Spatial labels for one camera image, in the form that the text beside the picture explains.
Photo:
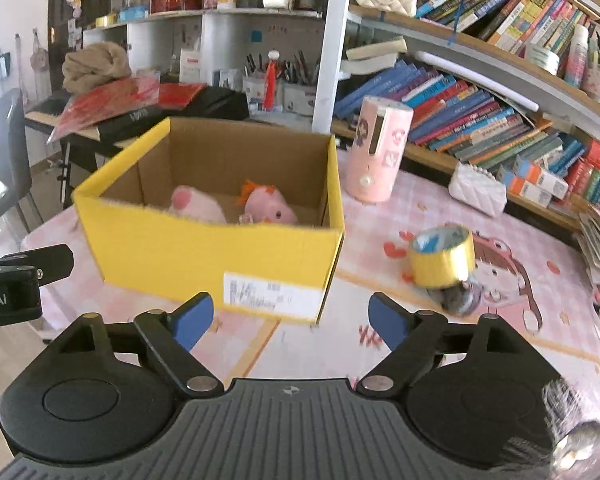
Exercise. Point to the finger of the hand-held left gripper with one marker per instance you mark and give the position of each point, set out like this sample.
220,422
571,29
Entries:
45,260

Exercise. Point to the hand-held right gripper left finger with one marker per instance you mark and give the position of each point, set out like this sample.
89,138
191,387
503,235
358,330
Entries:
192,321

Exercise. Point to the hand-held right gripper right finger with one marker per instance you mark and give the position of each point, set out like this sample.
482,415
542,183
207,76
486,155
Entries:
387,321

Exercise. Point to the yellow cardboard box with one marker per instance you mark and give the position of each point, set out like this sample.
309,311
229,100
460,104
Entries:
180,260

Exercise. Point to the small dark metallic object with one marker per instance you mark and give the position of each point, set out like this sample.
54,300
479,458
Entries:
459,301

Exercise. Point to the yellow tape roll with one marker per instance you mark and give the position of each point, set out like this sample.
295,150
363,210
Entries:
445,266

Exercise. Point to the large pink plush pig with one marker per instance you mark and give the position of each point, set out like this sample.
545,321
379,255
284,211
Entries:
195,202

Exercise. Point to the small pink plush toy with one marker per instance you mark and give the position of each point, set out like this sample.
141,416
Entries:
267,205

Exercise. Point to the dark chair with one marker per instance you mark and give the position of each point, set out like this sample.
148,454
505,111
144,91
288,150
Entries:
10,150

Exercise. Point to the black electronic keyboard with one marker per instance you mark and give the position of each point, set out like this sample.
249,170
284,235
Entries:
45,110

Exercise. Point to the white quilted pouch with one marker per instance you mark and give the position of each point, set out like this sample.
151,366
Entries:
477,191

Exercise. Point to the pink cylindrical humidifier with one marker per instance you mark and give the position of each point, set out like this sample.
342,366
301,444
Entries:
375,160

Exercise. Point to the red paper sheets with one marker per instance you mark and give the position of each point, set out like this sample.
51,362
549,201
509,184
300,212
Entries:
110,100

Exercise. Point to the orange and white carton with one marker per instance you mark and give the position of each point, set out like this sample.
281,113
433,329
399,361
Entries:
522,189
545,179

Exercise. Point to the pink hanging bag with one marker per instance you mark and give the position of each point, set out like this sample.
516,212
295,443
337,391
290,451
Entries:
39,57

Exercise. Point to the brown knit cloth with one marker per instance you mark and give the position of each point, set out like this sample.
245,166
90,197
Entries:
97,67

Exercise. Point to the black printer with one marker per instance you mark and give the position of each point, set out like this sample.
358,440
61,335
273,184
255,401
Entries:
205,105

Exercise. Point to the row of leaning colourful books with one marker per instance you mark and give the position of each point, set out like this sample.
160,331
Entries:
460,115

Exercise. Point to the group of desk pen holders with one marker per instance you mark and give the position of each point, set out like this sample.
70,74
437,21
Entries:
295,92

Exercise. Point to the red boxed book set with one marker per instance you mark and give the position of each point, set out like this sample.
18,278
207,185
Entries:
595,175

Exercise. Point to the white rolled paper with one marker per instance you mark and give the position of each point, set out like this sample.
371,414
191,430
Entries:
480,77

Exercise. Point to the thick white book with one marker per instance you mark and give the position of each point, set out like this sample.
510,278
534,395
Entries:
375,55

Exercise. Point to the white side shelf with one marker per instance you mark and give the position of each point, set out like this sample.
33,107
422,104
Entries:
215,35

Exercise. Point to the white and green tape roll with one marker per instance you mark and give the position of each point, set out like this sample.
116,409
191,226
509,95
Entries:
542,60

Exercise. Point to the pink and white bottle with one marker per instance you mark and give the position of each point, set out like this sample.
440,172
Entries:
576,57

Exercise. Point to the row of upright shelf books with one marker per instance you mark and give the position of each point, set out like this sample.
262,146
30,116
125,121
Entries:
510,5

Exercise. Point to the white bookshelf frame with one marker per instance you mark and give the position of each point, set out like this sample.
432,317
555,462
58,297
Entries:
330,45

